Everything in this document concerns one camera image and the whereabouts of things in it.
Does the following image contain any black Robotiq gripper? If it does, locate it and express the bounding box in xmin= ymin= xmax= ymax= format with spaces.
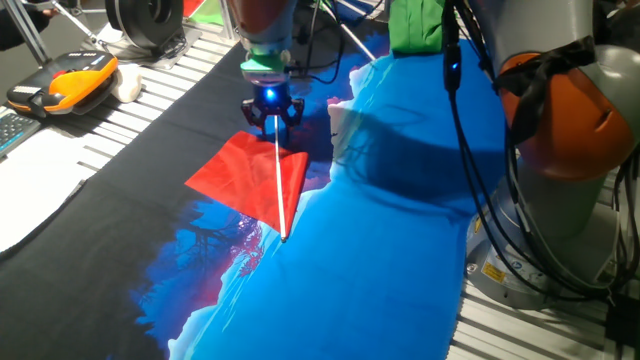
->
xmin=241 ymin=81 xmax=306 ymax=130

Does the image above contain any red flag with white stick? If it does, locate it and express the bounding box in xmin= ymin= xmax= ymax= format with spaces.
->
xmin=184 ymin=114 xmax=310 ymax=244

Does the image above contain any thin white stick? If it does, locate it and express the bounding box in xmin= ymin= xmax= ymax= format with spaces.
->
xmin=338 ymin=20 xmax=378 ymax=63

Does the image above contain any green plastic item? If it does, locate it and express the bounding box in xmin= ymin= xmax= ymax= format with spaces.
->
xmin=189 ymin=0 xmax=225 ymax=26

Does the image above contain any blue fabric item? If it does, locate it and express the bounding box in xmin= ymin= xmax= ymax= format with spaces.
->
xmin=322 ymin=0 xmax=374 ymax=24

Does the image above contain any small white cloth lump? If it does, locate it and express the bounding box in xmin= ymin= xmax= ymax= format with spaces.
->
xmin=110 ymin=63 xmax=144 ymax=104

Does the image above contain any black round fan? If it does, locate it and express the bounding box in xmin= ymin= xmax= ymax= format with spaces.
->
xmin=103 ymin=0 xmax=204 ymax=71

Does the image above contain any green folded cloth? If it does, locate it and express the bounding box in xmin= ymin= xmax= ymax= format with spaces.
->
xmin=387 ymin=0 xmax=448 ymax=56

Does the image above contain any blue landscape printed cloth mat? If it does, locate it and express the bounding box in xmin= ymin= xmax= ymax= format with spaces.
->
xmin=0 ymin=29 xmax=509 ymax=360

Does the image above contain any orange grey teach pendant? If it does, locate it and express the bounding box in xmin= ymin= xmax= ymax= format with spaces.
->
xmin=5 ymin=49 xmax=120 ymax=119

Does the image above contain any white paper sheet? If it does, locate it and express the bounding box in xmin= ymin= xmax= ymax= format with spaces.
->
xmin=0 ymin=127 xmax=97 ymax=254

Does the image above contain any black silver keyboard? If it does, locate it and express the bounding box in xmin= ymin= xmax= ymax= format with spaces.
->
xmin=0 ymin=105 xmax=42 ymax=160

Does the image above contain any person in dark jacket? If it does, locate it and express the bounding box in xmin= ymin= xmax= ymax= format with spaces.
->
xmin=0 ymin=3 xmax=60 ymax=52

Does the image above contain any green gripper mount adapter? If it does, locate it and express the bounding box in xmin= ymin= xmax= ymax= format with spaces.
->
xmin=239 ymin=47 xmax=293 ymax=86

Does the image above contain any aluminium frame post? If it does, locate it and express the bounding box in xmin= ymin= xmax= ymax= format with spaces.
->
xmin=3 ymin=0 xmax=51 ymax=66
xmin=218 ymin=0 xmax=236 ymax=42

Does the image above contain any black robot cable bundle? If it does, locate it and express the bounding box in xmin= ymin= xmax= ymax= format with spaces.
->
xmin=442 ymin=0 xmax=640 ymax=304

